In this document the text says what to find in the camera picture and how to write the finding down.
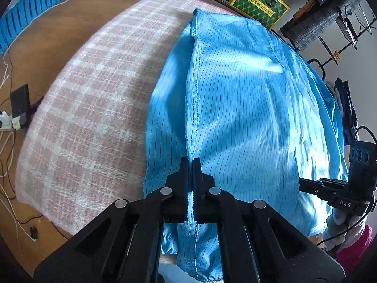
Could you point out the grey plaid coat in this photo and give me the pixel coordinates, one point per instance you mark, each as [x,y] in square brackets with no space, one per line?
[312,26]

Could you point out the black flat device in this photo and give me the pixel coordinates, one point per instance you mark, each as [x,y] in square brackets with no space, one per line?
[20,100]

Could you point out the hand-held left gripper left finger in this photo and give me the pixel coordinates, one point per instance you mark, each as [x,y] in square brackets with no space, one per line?
[186,182]

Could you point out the person's right hand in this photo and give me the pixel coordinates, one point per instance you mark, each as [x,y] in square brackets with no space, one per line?
[343,224]

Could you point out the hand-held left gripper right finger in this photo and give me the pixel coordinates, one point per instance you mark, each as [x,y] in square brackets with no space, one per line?
[196,182]

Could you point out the yellow green patterned bag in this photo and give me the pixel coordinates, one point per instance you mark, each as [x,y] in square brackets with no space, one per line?
[259,3]

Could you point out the small black adapter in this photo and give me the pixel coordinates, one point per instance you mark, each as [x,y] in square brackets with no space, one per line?
[34,232]

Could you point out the black metal clothes rack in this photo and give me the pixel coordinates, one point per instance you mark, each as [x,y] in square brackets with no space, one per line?
[349,32]

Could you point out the person's right forearm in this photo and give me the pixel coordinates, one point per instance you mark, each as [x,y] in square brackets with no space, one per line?
[356,247]

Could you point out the blue slatted plastic panel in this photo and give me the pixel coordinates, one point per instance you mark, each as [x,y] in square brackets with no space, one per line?
[44,3]

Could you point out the white power strip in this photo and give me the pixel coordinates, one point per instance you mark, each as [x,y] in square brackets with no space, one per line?
[8,122]

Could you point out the light blue pinstriped work coat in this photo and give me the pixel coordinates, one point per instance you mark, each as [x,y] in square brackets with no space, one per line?
[235,109]

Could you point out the small teddy bear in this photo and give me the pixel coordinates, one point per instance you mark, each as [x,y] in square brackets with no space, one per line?
[336,56]

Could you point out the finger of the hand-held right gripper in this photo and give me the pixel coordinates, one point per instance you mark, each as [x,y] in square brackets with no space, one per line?
[310,185]

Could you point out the pink plaid blanket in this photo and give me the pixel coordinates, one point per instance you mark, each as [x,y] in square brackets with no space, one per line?
[88,109]

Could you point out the dark blue clothes pile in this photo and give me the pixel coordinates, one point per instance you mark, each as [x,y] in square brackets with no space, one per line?
[344,103]

